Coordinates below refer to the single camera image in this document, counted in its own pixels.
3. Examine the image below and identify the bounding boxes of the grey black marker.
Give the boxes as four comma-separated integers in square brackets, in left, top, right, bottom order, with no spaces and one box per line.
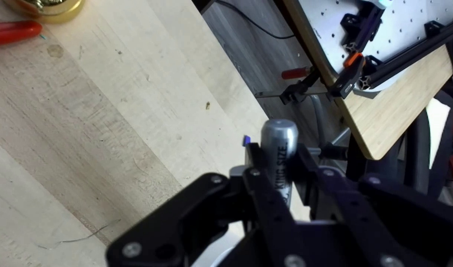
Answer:
[260,119,299,202]

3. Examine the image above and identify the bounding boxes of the perforated white side table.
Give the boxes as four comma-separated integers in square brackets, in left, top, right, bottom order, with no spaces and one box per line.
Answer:
[276,0,453,161]

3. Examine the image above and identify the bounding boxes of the black aluminium extrusion bracket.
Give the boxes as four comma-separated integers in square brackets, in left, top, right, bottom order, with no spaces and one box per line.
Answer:
[284,0,453,87]

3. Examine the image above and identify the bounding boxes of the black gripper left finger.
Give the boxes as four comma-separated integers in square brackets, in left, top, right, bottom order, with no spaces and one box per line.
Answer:
[245,143,296,267]

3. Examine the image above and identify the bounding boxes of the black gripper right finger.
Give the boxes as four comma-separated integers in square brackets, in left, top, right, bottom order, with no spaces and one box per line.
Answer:
[290,146,419,267]

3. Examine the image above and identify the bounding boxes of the gold bell dome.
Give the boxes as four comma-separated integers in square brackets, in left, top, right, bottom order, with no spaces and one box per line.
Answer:
[3,0,85,24]

